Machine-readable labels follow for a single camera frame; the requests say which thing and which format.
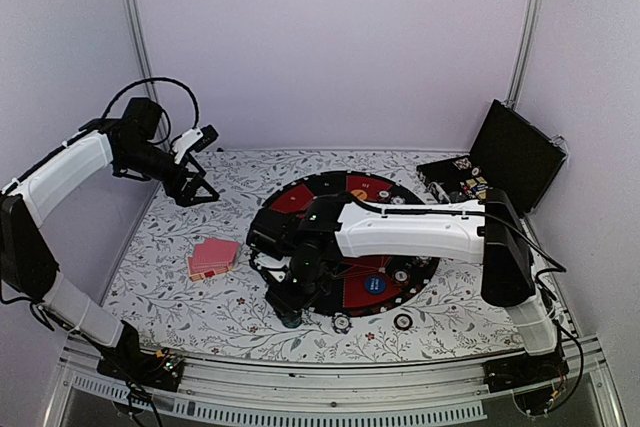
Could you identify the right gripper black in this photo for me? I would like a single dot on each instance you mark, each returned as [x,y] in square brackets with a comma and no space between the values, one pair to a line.
[288,305]

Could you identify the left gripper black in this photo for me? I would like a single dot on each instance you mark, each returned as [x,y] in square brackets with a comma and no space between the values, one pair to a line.
[185,196]

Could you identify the green poker chip stack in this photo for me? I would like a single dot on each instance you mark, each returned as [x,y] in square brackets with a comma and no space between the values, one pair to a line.
[291,321]

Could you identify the blue beige poker chip stack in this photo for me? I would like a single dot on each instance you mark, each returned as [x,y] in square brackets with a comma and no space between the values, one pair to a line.
[341,324]

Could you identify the blue small blind button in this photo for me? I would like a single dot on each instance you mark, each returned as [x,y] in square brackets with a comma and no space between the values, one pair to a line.
[375,285]

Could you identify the poker chips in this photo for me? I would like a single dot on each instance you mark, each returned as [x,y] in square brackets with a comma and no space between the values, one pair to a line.
[421,262]

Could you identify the red brown poker chip stack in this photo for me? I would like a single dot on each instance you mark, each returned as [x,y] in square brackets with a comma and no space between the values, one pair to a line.
[403,322]

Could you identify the orange round dealer button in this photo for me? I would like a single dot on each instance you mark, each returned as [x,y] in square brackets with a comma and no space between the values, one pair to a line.
[359,194]

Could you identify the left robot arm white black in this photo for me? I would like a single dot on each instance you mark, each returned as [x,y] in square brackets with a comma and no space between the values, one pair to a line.
[31,204]

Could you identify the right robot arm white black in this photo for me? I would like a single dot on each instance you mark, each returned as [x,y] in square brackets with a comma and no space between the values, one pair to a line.
[341,225]

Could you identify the red playing card deck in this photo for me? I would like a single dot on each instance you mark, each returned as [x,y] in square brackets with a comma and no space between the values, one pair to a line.
[212,257]

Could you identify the round red black poker mat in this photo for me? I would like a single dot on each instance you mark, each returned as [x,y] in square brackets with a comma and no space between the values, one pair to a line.
[353,287]

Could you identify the black poker set case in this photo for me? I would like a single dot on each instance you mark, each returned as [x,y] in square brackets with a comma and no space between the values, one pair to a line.
[508,153]

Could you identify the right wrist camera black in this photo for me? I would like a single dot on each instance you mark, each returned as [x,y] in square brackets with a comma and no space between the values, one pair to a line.
[273,233]

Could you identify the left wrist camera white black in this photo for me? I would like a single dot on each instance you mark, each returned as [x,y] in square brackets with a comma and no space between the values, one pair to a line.
[192,140]

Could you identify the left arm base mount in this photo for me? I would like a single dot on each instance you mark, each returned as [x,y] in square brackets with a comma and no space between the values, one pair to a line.
[160,370]

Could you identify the front aluminium rail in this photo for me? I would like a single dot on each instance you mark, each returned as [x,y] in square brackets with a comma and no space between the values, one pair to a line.
[234,392]

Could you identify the left aluminium frame post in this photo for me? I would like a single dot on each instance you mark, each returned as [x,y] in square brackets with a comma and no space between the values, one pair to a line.
[134,22]

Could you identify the aluminium frame post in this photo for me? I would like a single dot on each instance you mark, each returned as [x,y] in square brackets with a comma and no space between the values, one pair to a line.
[526,42]
[134,22]

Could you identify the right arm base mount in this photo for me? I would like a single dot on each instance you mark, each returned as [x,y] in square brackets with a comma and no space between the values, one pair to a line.
[536,381]

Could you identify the right aluminium frame post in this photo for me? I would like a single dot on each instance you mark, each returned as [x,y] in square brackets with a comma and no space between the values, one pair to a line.
[526,42]

